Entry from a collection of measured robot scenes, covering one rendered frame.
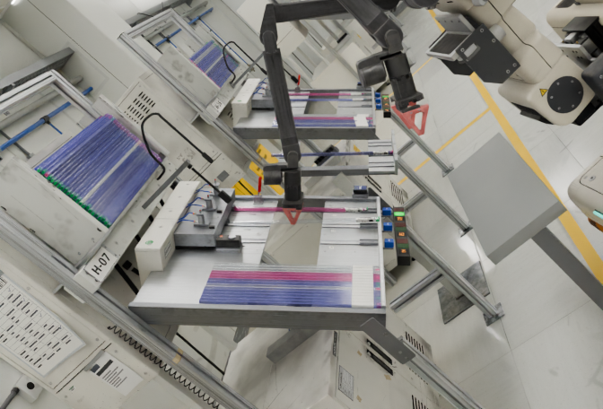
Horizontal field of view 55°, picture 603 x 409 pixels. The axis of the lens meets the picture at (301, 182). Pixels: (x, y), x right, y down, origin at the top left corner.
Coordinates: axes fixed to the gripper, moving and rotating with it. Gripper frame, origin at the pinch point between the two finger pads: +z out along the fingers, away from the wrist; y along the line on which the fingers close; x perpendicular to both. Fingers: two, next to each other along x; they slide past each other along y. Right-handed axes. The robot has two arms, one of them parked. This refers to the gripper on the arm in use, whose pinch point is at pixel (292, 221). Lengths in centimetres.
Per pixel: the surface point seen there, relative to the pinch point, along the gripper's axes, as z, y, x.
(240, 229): 2.2, 3.1, -18.2
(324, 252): 1.6, 17.3, 11.8
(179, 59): -32, -106, -68
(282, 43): 25, -452, -60
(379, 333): 4, 53, 28
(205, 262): 2.8, 24.3, -25.1
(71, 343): 17, 49, -60
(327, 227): 1.2, 1.2, 12.1
